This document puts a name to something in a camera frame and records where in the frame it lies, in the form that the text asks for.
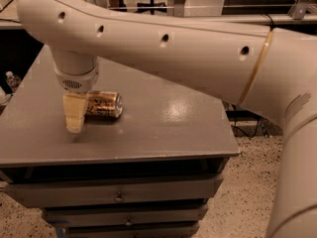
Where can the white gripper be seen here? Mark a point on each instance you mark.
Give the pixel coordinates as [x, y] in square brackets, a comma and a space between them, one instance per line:
[77, 82]

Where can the orange soda can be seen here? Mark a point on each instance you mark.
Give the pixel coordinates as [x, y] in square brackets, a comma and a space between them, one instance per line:
[104, 103]

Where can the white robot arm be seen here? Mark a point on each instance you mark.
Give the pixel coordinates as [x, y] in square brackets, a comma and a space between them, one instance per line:
[271, 72]

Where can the clear plastic water bottle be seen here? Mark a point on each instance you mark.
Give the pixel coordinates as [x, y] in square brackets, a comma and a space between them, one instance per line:
[13, 80]

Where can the grey drawer cabinet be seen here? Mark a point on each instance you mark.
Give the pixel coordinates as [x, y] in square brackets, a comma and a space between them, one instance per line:
[165, 130]

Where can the middle grey drawer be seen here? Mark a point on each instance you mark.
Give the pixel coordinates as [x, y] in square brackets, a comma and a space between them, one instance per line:
[126, 216]

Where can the grey drawer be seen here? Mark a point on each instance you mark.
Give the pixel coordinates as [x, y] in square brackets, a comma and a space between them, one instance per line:
[126, 216]
[111, 191]
[155, 230]

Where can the top grey drawer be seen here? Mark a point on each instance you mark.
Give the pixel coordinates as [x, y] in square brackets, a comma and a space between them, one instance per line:
[111, 191]

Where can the black office chair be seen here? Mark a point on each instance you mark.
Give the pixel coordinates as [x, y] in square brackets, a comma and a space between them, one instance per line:
[151, 6]

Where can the bottom grey drawer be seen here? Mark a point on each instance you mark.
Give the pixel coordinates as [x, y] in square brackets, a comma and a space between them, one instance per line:
[155, 230]

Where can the metal frame rail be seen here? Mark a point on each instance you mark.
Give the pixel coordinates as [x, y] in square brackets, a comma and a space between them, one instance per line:
[264, 19]

